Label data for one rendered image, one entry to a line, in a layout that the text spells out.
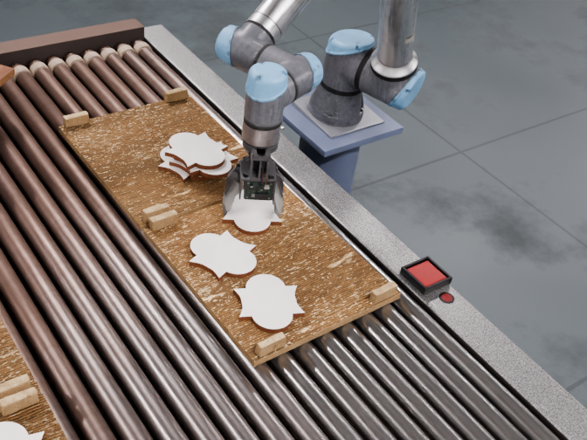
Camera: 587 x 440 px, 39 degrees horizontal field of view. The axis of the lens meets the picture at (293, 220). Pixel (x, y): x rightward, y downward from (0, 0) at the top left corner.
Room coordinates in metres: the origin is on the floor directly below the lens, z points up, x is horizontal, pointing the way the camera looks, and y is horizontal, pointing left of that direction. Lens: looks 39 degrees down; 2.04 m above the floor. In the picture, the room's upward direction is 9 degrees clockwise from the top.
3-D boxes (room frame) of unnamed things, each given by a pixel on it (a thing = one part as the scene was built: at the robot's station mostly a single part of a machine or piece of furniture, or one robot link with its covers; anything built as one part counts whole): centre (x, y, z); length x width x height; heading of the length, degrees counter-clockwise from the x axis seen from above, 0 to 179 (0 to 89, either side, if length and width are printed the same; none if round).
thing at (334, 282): (1.23, 0.03, 0.93); 0.41 x 0.35 x 0.02; 41
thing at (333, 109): (1.93, -0.07, 0.93); 0.15 x 0.15 x 0.10
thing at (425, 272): (1.27, -0.29, 0.92); 0.06 x 0.06 x 0.01; 40
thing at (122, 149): (1.54, 0.31, 0.93); 0.41 x 0.35 x 0.02; 41
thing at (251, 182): (1.34, 0.09, 1.08); 0.09 x 0.08 x 0.12; 9
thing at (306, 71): (1.44, 0.05, 1.24); 0.11 x 0.11 x 0.08; 60
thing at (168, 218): (1.28, 0.26, 0.95); 0.06 x 0.02 x 0.03; 131
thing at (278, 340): (0.99, 0.01, 0.95); 0.06 x 0.02 x 0.03; 131
